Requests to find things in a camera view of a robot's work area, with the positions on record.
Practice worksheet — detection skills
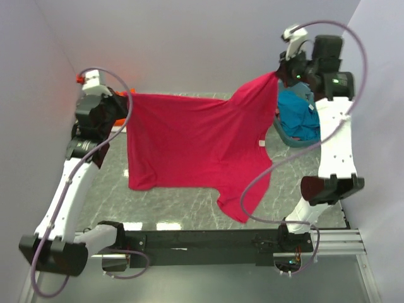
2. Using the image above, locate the aluminium frame rail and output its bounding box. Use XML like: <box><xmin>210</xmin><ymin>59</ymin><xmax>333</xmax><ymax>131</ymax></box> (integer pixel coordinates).
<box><xmin>273</xmin><ymin>229</ymin><xmax>369</xmax><ymax>256</ymax></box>

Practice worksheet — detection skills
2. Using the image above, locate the orange folded t shirt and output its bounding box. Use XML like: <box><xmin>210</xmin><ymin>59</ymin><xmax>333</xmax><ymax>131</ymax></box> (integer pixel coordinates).
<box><xmin>114</xmin><ymin>91</ymin><xmax>129</xmax><ymax>126</ymax></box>

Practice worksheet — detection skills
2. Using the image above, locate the blue t shirt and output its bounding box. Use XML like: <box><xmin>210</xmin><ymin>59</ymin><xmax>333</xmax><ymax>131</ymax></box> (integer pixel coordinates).
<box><xmin>276</xmin><ymin>90</ymin><xmax>320</xmax><ymax>142</ymax></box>

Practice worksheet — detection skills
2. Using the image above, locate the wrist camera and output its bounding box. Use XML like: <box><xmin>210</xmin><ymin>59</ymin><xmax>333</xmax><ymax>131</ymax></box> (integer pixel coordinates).
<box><xmin>281</xmin><ymin>25</ymin><xmax>308</xmax><ymax>61</ymax></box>
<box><xmin>76</xmin><ymin>69</ymin><xmax>112</xmax><ymax>96</ymax></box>

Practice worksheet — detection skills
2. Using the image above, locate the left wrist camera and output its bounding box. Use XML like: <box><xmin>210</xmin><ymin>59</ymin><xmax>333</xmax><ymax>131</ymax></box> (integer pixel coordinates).
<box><xmin>76</xmin><ymin>69</ymin><xmax>112</xmax><ymax>96</ymax></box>

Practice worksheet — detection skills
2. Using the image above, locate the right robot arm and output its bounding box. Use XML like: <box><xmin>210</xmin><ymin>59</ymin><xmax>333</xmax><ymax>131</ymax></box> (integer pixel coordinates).
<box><xmin>277</xmin><ymin>33</ymin><xmax>364</xmax><ymax>252</ymax></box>

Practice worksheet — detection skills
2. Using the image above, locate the pink t shirt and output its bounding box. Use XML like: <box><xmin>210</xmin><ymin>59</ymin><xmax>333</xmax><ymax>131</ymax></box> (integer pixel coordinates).
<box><xmin>126</xmin><ymin>72</ymin><xmax>278</xmax><ymax>223</ymax></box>

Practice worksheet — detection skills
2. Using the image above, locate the teal plastic basket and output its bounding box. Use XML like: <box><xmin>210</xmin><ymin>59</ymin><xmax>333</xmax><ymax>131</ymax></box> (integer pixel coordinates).
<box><xmin>273</xmin><ymin>83</ymin><xmax>320</xmax><ymax>148</ymax></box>

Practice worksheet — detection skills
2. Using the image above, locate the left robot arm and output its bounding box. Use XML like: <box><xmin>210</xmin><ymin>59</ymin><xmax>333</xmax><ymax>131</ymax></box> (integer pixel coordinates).
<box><xmin>18</xmin><ymin>93</ymin><xmax>133</xmax><ymax>276</ymax></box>

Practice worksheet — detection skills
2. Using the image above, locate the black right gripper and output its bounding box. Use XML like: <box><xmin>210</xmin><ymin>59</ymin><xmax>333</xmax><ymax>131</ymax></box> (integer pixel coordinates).
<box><xmin>275</xmin><ymin>45</ymin><xmax>319</xmax><ymax>88</ymax></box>

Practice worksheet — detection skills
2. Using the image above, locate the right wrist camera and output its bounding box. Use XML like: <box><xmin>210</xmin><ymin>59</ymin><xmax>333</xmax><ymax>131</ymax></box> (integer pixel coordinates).
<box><xmin>281</xmin><ymin>25</ymin><xmax>308</xmax><ymax>61</ymax></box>

